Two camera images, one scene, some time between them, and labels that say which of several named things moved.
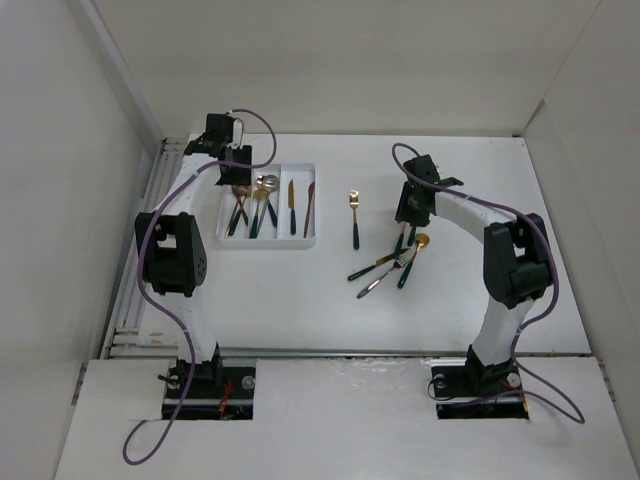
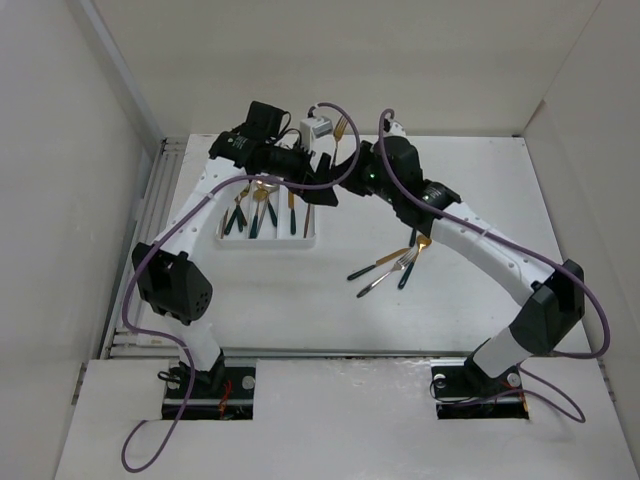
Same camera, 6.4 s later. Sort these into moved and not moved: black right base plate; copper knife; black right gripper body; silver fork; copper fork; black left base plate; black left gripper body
Moved: black left gripper body; black right gripper body; copper fork
Not moved: copper knife; black right base plate; silver fork; black left base plate
